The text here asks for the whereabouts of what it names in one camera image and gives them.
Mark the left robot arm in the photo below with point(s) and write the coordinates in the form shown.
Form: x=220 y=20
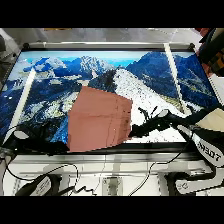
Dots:
x=31 y=144

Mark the silver frame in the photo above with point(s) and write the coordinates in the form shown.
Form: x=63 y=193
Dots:
x=116 y=158

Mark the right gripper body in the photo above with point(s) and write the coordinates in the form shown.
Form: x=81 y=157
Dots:
x=141 y=130

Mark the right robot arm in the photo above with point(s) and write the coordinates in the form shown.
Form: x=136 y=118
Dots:
x=186 y=120

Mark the pink-brown garment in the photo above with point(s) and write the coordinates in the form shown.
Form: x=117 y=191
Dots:
x=98 y=121

